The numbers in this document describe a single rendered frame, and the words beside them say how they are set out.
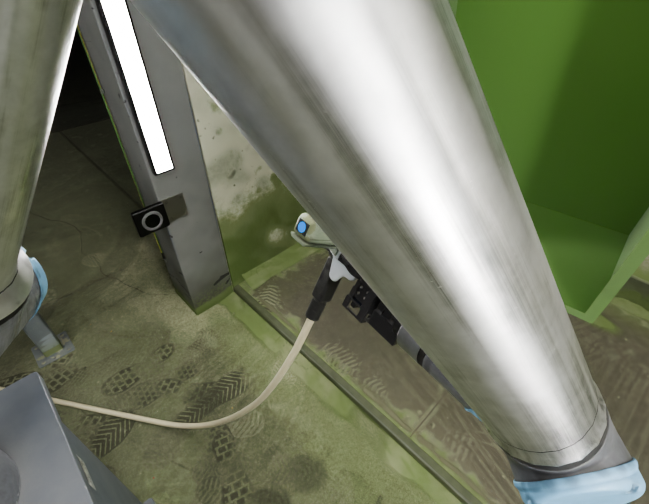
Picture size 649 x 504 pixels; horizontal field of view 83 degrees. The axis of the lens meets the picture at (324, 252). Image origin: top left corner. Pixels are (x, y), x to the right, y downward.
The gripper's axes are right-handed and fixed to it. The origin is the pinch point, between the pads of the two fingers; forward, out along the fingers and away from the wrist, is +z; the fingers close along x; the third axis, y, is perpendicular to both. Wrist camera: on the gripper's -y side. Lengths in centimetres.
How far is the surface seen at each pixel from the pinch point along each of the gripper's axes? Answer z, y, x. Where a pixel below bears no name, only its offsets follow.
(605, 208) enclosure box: -18, -27, 79
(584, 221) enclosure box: -15, -22, 82
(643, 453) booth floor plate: -61, 29, 92
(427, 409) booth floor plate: -15, 48, 56
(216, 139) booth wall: 72, 2, 7
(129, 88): 67, -6, -22
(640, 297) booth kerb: -35, -5, 141
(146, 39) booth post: 70, -18, -19
